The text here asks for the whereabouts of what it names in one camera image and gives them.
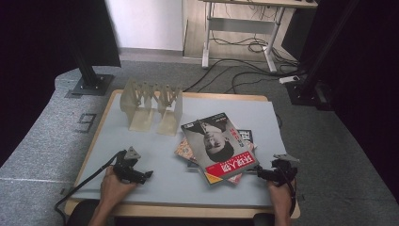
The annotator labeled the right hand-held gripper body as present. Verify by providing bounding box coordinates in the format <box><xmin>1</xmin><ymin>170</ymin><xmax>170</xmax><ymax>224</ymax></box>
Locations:
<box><xmin>265</xmin><ymin>153</ymin><xmax>301</xmax><ymax>186</ymax></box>

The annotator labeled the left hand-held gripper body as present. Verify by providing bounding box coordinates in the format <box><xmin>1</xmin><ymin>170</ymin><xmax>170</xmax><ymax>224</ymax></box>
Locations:
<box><xmin>112</xmin><ymin>146</ymin><xmax>149</xmax><ymax>186</ymax></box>

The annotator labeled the orange-brown cover magazine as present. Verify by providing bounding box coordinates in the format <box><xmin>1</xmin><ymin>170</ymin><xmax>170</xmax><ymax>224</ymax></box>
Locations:
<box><xmin>174</xmin><ymin>136</ymin><xmax>257</xmax><ymax>186</ymax></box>

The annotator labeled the portrait cover magazine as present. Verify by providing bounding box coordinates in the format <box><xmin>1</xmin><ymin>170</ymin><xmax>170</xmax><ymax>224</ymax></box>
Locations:
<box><xmin>180</xmin><ymin>112</ymin><xmax>261</xmax><ymax>186</ymax></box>

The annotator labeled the person's right hand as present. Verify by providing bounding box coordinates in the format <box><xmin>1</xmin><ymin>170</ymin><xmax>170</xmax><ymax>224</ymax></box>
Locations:
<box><xmin>266</xmin><ymin>179</ymin><xmax>295</xmax><ymax>218</ymax></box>

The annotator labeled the person's left hand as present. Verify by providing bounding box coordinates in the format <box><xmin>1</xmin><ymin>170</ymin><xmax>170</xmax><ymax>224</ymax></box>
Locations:
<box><xmin>100</xmin><ymin>165</ymin><xmax>138</xmax><ymax>209</ymax></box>

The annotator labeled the person's dark-clothed right leg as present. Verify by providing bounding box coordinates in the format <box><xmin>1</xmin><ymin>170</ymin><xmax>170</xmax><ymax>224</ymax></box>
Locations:
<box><xmin>252</xmin><ymin>213</ymin><xmax>278</xmax><ymax>226</ymax></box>

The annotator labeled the person's dark-clothed leg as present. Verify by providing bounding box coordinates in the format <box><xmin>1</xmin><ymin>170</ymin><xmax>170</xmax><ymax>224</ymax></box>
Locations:
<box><xmin>66</xmin><ymin>199</ymin><xmax>102</xmax><ymax>226</ymax></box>
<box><xmin>252</xmin><ymin>213</ymin><xmax>278</xmax><ymax>226</ymax></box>

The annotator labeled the person's dark-clothed left leg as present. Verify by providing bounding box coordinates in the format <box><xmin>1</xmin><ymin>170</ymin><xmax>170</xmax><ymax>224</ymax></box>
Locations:
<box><xmin>66</xmin><ymin>199</ymin><xmax>102</xmax><ymax>226</ymax></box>

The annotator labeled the black metal stand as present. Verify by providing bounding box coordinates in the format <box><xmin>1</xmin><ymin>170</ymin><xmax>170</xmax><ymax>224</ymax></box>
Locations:
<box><xmin>283</xmin><ymin>0</ymin><xmax>360</xmax><ymax>111</ymax></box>
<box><xmin>67</xmin><ymin>37</ymin><xmax>115</xmax><ymax>97</ymax></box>

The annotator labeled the white power strip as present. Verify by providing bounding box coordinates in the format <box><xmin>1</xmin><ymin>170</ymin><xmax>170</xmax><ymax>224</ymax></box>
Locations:
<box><xmin>279</xmin><ymin>74</ymin><xmax>301</xmax><ymax>85</ymax></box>

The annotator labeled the black curtain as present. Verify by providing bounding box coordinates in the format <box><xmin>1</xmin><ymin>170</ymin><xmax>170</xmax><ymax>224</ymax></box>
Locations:
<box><xmin>281</xmin><ymin>0</ymin><xmax>399</xmax><ymax>203</ymax></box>
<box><xmin>0</xmin><ymin>0</ymin><xmax>122</xmax><ymax>168</ymax></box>

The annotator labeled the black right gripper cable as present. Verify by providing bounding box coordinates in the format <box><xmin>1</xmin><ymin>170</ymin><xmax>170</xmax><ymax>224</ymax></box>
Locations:
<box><xmin>281</xmin><ymin>168</ymin><xmax>298</xmax><ymax>218</ymax></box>

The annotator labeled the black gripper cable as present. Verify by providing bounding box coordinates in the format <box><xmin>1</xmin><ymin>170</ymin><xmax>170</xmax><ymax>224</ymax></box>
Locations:
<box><xmin>54</xmin><ymin>150</ymin><xmax>127</xmax><ymax>226</ymax></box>
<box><xmin>281</xmin><ymin>168</ymin><xmax>298</xmax><ymax>218</ymax></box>

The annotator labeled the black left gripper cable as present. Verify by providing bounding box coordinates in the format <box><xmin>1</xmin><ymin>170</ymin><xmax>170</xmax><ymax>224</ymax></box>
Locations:
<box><xmin>54</xmin><ymin>150</ymin><xmax>127</xmax><ymax>226</ymax></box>

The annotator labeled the looped black floor cable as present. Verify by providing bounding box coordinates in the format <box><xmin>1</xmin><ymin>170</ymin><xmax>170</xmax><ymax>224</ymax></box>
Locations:
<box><xmin>231</xmin><ymin>71</ymin><xmax>283</xmax><ymax>95</ymax></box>

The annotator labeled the long black floor cable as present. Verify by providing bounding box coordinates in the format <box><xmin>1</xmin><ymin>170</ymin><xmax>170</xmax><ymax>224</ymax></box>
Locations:
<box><xmin>183</xmin><ymin>57</ymin><xmax>302</xmax><ymax>93</ymax></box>

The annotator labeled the tangle of black cables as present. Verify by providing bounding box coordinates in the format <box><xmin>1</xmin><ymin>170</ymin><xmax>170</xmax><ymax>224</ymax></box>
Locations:
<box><xmin>209</xmin><ymin>29</ymin><xmax>299</xmax><ymax>69</ymax></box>

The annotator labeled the white frame desk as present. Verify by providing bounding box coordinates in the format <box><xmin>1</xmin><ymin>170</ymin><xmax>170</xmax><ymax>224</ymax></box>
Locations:
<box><xmin>200</xmin><ymin>0</ymin><xmax>319</xmax><ymax>74</ymax></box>

